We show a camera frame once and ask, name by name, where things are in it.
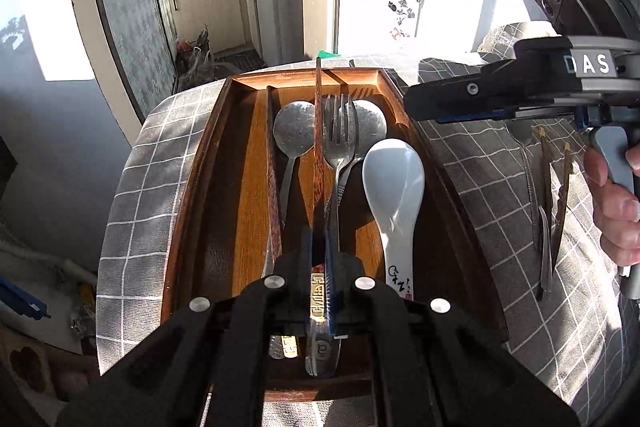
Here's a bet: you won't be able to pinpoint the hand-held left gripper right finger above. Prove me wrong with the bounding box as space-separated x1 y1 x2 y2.
324 227 582 427

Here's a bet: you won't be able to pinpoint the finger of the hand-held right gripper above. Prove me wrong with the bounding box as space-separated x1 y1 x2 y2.
403 59 577 118
434 113 581 126

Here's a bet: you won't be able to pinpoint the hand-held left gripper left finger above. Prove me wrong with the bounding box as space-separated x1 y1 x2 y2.
55 227 321 427

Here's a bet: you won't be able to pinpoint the dark wooden chopstick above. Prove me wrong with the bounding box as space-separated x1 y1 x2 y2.
262 85 302 361
536 127 554 230
551 143 574 239
309 56 332 323

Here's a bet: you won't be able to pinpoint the metal spoon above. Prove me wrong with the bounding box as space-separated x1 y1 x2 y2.
339 99 389 208
505 119 554 294
272 101 319 230

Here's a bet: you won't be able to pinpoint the brown wooden tray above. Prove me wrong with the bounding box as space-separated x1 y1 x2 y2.
160 68 510 403

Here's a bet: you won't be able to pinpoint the white ceramic spoon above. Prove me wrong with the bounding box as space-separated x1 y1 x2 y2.
361 138 426 304

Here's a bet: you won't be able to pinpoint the metal fork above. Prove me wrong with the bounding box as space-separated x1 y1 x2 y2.
305 94 358 378

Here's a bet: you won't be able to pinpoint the person's right hand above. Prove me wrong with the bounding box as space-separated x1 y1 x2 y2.
582 147 640 269

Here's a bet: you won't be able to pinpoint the grey checked cover cloth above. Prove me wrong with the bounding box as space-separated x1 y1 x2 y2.
477 22 557 54

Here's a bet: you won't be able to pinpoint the grey checked tablecloth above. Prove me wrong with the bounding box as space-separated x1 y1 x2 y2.
97 54 640 427

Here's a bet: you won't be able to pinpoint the dark floor mat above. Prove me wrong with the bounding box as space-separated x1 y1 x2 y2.
214 48 267 74

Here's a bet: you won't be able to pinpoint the plastic bags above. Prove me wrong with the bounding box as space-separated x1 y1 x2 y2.
174 24 227 92

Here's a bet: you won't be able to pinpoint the white kitchen cabinet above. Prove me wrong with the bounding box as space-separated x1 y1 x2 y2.
167 0 307 64

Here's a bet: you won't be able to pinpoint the blue plastic object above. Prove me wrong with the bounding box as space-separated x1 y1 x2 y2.
0 277 52 321

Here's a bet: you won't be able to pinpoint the patterned glass sliding door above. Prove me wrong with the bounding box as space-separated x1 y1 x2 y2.
87 0 179 120

